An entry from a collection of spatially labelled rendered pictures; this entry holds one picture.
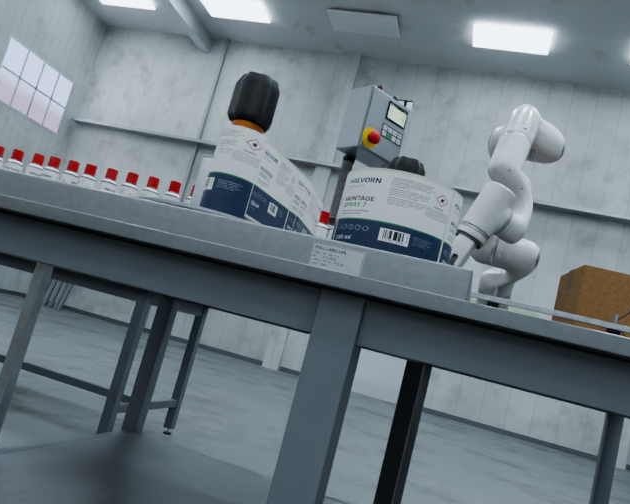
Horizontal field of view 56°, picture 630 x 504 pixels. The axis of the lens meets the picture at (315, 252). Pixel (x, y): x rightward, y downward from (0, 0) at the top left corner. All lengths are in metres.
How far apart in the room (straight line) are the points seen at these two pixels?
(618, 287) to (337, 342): 1.15
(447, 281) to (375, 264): 0.10
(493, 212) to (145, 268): 0.97
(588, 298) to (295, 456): 1.16
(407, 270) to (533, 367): 0.20
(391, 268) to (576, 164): 10.57
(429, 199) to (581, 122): 10.71
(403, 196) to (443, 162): 10.27
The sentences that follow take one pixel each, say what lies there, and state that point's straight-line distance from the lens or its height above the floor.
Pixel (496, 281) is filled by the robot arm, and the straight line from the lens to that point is 2.20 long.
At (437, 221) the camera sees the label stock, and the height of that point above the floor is 0.96.
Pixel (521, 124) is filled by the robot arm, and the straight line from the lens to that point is 1.79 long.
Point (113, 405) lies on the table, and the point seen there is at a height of 0.20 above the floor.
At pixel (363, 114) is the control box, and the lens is 1.74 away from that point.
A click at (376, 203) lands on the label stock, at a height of 0.97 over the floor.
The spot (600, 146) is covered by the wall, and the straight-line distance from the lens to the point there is 11.50.
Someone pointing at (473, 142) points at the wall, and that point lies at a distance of 11.33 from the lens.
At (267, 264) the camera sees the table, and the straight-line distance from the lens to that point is 0.77.
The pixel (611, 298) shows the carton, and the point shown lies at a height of 1.04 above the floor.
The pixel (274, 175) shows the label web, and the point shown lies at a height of 1.02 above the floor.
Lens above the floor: 0.74
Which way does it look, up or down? 8 degrees up
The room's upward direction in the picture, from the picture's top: 15 degrees clockwise
